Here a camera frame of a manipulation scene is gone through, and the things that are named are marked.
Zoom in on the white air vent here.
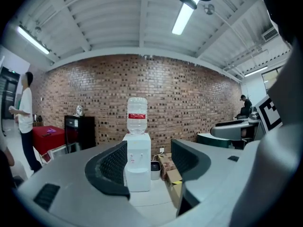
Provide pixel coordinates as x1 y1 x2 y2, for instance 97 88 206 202
261 27 279 43

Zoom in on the white power cable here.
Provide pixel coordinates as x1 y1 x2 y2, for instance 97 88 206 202
152 150 164 162

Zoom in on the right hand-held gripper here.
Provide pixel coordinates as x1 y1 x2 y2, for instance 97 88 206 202
197 94 284 149

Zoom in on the printed cardboard box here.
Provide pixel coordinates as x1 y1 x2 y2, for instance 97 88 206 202
157 152 176 182

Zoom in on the black fridge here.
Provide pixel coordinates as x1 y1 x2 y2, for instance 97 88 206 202
64 114 96 154

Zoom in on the white water dispenser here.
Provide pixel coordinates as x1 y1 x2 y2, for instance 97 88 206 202
122 133 152 193

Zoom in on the black door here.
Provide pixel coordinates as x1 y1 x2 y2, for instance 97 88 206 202
0 66 20 121

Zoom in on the plain cardboard box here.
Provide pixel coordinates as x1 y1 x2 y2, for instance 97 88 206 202
165 168 183 209

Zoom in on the round ceiling fixture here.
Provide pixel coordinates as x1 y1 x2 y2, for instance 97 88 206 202
204 3 215 16

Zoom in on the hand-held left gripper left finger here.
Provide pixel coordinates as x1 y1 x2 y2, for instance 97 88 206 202
18 140 152 227

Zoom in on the red table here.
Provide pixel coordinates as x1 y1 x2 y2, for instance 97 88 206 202
32 125 66 156

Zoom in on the white frame stand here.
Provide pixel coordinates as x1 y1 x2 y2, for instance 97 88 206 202
39 144 69 167

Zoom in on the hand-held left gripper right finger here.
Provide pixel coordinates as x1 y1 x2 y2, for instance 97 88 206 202
165 138 261 227

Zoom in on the window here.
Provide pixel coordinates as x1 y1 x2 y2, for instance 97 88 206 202
261 67 285 97

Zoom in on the clear water jug red label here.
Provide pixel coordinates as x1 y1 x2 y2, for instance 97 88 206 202
126 97 148 135

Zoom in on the ceiling tube light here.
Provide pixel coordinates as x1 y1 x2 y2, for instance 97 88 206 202
243 65 268 78
17 25 51 55
171 0 200 35

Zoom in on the shelf with small items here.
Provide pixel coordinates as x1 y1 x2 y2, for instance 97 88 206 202
32 113 45 128

